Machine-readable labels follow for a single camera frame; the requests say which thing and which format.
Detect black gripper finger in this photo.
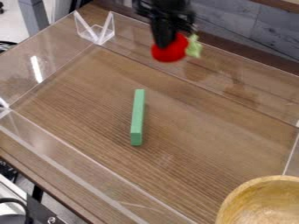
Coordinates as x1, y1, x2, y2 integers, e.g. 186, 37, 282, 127
151, 17, 175, 49

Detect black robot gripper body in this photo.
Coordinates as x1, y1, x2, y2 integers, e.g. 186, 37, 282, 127
134, 0, 196, 32

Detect red plush fruit green leaves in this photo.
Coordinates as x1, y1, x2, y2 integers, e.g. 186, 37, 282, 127
151, 32, 203, 63

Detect green rectangular block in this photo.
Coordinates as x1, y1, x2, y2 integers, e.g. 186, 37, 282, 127
130, 89, 146, 146

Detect grey table leg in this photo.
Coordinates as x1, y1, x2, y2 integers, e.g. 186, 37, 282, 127
17, 0, 49, 36

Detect wooden bowl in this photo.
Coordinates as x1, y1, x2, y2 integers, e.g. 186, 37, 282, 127
215, 175, 299, 224

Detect clear acrylic enclosure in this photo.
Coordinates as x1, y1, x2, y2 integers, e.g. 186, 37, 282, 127
0, 6, 299, 224

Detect black device with cable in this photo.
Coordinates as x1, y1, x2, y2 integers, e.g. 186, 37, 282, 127
0, 198, 67, 224

